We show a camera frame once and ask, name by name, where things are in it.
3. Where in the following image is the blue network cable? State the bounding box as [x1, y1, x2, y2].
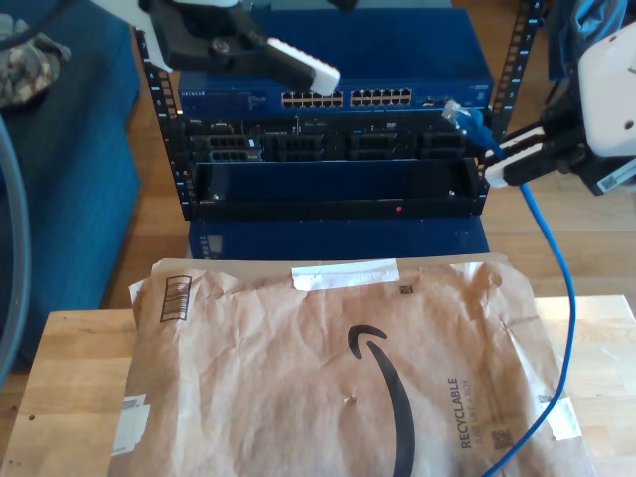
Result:
[440, 97, 578, 477]

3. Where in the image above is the black rack server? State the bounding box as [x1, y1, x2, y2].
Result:
[182, 116, 487, 164]

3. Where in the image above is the dark blue box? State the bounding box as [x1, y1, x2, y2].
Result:
[187, 217, 491, 263]

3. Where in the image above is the camouflage cloth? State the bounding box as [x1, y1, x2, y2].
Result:
[0, 12, 72, 110]

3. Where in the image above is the blue sofa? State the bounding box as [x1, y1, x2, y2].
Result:
[0, 0, 141, 374]

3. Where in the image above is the white tape strip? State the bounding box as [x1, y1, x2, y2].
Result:
[290, 257, 401, 292]

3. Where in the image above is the white torn tape patch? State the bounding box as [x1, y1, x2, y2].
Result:
[538, 394, 583, 443]

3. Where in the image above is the brown paper envelope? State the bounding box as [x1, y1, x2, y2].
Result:
[107, 253, 597, 477]

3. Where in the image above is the white printed shipping label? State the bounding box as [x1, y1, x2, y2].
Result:
[109, 393, 153, 458]

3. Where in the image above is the blue network switch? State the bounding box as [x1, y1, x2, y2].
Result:
[177, 8, 497, 119]

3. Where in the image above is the black rack frame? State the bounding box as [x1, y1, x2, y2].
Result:
[136, 0, 541, 223]

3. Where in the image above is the grey translucent hose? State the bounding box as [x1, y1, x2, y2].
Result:
[0, 0, 80, 392]

